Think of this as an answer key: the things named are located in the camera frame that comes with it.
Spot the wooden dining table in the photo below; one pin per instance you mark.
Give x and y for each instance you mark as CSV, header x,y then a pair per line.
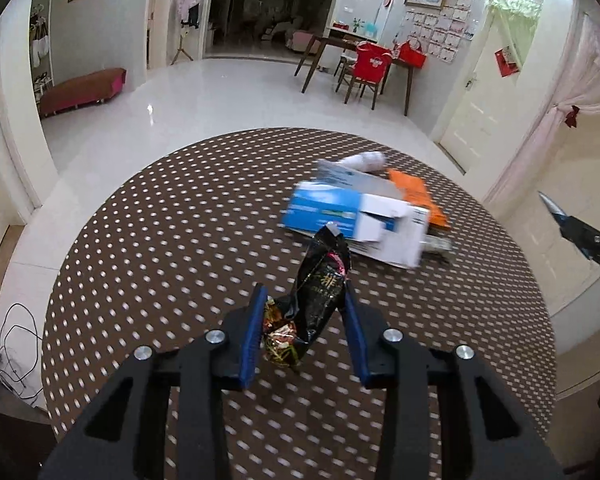
x,y
325,40

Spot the orange packet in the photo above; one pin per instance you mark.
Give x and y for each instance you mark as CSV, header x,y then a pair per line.
x,y
415,187

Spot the white armchair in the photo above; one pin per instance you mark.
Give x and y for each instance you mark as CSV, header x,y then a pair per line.
x,y
282,27

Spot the green door curtain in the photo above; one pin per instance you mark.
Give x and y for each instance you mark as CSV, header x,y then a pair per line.
x,y
515,6

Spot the white hanging bag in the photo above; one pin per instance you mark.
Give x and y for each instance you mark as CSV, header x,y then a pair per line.
x,y
40,46

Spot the pink door curtain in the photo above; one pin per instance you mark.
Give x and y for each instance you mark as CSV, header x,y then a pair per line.
x,y
595,75

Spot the wide white panel door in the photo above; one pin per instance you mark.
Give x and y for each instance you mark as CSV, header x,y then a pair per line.
x,y
540,260

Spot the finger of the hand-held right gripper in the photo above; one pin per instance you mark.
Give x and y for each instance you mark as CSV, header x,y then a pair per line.
x,y
552,207

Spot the wooden coat stand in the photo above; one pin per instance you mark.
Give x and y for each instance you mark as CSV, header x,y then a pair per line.
x,y
182,42

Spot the red basket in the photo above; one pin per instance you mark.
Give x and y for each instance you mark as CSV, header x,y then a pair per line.
x,y
411,56

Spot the black snack wrapper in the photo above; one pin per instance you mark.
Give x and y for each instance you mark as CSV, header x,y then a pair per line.
x,y
320,290

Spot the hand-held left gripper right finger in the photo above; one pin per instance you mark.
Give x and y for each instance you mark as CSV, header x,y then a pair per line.
x,y
355,340

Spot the red upholstered bench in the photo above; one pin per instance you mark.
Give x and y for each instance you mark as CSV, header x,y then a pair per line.
x,y
80,90

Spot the dark red bow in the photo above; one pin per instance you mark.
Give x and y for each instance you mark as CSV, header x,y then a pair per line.
x,y
572,117

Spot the white coat rack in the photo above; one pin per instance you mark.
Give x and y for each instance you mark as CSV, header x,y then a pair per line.
x,y
50,20

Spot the red chair cover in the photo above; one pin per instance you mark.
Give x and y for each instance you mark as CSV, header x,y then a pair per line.
x,y
372,62

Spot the brown polka dot tablecloth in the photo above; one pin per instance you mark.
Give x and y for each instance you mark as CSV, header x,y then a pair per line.
x,y
180,235

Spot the blue white cardboard box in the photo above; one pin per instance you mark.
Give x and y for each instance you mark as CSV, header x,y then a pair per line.
x,y
320,205

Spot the wooden chair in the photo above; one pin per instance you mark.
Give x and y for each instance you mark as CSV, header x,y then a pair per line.
x,y
357,90

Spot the white bottle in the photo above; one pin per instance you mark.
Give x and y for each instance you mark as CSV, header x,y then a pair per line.
x,y
367,161

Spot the red door hanging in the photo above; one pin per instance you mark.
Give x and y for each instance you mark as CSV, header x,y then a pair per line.
x,y
507,62

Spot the light blue appliance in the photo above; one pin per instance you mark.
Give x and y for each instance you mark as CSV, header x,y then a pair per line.
x,y
370,27

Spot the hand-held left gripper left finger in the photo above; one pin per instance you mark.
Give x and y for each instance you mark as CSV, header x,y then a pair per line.
x,y
252,340

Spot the group of wall certificates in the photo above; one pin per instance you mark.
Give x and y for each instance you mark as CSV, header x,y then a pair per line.
x,y
445,30

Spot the narrow white door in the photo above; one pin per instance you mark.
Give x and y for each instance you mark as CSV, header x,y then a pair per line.
x,y
472,120

